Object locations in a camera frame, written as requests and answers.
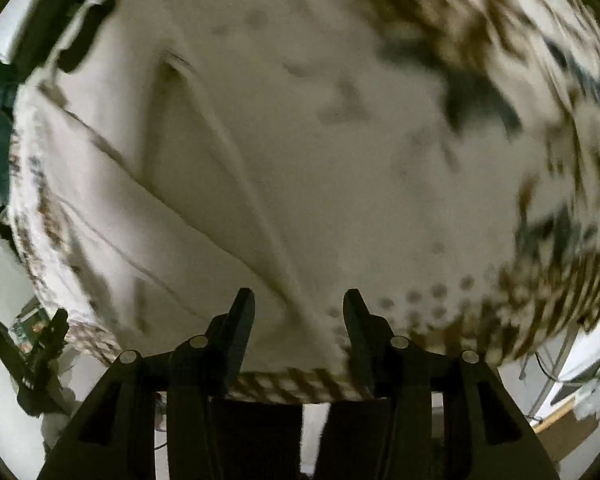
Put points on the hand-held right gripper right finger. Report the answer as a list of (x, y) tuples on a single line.
[(361, 321)]

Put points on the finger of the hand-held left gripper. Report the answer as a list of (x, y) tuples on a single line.
[(87, 30)]

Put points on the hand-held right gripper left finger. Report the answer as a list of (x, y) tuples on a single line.
[(239, 321)]

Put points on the white brown patterned garment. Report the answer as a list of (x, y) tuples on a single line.
[(280, 160)]

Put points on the person's dark trousers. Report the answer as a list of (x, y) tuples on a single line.
[(255, 440)]

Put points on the black folding stand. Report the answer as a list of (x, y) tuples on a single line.
[(32, 365)]

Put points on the brown cardboard box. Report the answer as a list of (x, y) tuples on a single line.
[(566, 430)]

